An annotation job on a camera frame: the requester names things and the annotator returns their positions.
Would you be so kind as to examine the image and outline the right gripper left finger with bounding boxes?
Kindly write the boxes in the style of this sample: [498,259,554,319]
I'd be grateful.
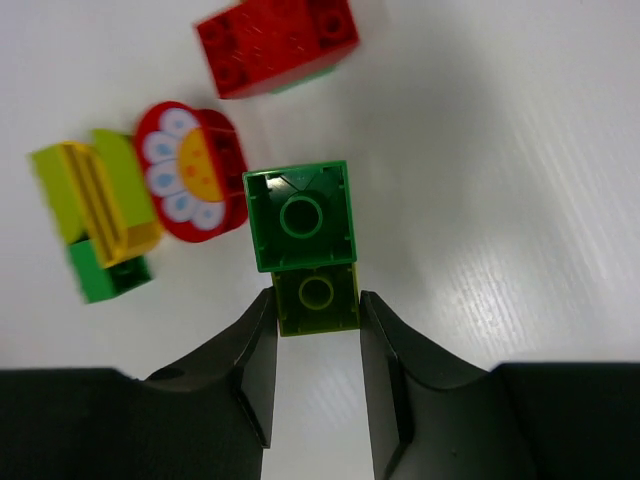
[1,289,278,479]

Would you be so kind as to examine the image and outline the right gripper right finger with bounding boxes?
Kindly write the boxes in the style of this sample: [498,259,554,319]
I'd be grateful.
[360,291,639,479]

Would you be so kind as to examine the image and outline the lime green lego brick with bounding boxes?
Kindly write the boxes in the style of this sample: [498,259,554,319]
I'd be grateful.
[271,263,360,337]

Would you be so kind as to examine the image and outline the green lego brick bottom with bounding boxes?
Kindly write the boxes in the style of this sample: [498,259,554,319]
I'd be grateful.
[67,240,152,304]

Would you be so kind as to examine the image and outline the green printed lego brick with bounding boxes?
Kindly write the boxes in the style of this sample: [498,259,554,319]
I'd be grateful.
[243,161,357,273]

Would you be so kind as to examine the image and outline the yellow striped lego brick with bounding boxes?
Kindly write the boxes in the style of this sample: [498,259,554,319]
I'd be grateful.
[29,129,163,268]

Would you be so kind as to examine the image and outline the red square lego brick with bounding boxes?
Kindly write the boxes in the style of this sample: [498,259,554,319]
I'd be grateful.
[194,0,360,100]

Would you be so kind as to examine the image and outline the red flower lego brick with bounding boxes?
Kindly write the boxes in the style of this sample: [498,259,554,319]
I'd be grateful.
[133,101,248,243]

